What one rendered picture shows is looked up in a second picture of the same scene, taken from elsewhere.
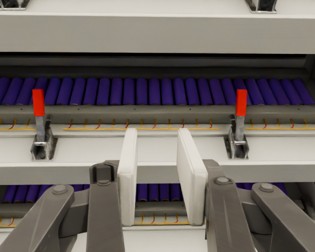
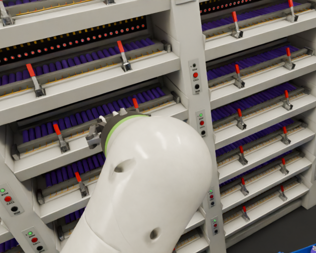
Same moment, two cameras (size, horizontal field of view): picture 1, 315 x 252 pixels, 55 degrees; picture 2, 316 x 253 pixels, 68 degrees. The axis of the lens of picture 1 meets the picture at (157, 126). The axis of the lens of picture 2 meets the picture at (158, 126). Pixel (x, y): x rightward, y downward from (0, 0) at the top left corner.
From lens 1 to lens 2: 41 cm
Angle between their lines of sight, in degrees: 13
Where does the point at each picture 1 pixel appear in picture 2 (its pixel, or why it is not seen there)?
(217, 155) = not seen: hidden behind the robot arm
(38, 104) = (57, 130)
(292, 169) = not seen: hidden behind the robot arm
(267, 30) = (132, 76)
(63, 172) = (76, 153)
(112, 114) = (87, 125)
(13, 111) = (44, 138)
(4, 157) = (49, 156)
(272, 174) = not seen: hidden behind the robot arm
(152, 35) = (94, 90)
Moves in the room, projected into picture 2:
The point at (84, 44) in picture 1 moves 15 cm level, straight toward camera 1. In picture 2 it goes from (70, 100) to (86, 111)
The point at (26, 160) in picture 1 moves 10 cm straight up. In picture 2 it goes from (59, 154) to (46, 127)
